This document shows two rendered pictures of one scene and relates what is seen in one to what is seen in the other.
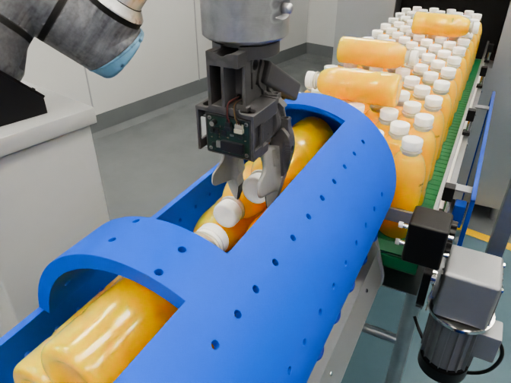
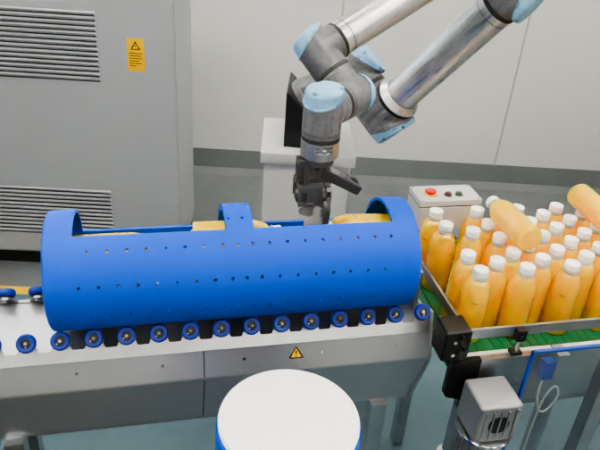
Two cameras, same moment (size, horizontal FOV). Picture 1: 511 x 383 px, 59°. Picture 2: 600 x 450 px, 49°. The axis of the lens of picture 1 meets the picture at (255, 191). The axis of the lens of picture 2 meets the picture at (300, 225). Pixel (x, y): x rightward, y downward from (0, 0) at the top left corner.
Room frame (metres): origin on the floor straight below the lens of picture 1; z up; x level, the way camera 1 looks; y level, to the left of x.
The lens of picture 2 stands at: (-0.48, -1.03, 2.01)
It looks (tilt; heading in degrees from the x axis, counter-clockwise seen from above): 30 degrees down; 49
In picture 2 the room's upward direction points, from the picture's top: 4 degrees clockwise
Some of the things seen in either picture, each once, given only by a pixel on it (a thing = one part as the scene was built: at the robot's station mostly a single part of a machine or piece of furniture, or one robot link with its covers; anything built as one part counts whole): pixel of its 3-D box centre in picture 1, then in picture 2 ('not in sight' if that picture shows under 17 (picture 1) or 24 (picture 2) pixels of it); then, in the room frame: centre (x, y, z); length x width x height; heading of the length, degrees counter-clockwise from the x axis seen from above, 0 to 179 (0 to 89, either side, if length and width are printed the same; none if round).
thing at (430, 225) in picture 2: not in sight; (429, 244); (0.92, -0.04, 1.00); 0.07 x 0.07 x 0.19
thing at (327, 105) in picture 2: not in sight; (323, 112); (0.49, 0.01, 1.48); 0.10 x 0.09 x 0.12; 15
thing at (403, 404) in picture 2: not in sight; (415, 342); (1.05, 0.04, 0.50); 0.04 x 0.04 x 1.00; 63
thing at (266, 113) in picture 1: (243, 96); (313, 179); (0.48, 0.01, 1.31); 0.09 x 0.08 x 0.12; 153
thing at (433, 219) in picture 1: (423, 238); (450, 338); (0.68, -0.32, 0.95); 0.10 x 0.07 x 0.10; 63
